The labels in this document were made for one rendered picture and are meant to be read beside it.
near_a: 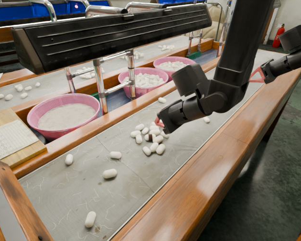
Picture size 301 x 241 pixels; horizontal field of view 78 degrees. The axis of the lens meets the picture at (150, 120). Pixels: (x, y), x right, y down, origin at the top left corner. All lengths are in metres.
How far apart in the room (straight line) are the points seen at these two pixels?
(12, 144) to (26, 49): 0.38
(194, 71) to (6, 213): 0.44
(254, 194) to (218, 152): 0.98
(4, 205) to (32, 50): 0.27
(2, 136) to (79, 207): 0.37
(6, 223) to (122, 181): 0.26
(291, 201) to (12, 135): 1.60
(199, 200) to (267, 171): 1.30
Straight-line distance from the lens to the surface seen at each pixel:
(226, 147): 0.62
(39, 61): 0.38
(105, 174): 0.53
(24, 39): 0.39
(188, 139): 0.65
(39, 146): 0.65
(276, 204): 1.58
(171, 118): 0.50
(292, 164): 1.91
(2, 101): 1.08
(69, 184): 0.56
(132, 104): 0.78
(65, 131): 0.71
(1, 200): 0.44
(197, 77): 0.44
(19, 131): 0.75
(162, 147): 0.58
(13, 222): 0.40
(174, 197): 0.48
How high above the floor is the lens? 1.17
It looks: 36 degrees down
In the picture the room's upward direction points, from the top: straight up
